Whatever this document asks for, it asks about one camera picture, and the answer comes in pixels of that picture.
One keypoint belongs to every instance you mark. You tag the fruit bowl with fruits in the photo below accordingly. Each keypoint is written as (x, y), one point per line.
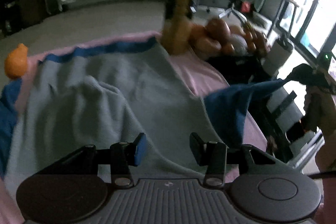
(218, 37)

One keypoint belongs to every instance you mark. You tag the grey and blue sweatshirt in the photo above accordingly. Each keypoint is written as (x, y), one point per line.
(99, 98)

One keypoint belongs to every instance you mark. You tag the pink blanket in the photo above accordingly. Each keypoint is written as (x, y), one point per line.
(199, 77)

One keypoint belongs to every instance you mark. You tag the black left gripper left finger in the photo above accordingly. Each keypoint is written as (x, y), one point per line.
(120, 156)

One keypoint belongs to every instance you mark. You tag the orange plush toy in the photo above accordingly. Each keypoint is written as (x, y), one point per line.
(16, 62)

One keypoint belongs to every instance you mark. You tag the right hand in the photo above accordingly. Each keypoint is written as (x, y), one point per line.
(326, 120)

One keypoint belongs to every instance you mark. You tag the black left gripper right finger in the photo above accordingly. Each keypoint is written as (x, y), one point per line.
(216, 156)

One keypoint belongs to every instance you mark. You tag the white tumbler cup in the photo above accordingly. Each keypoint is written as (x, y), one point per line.
(278, 55)

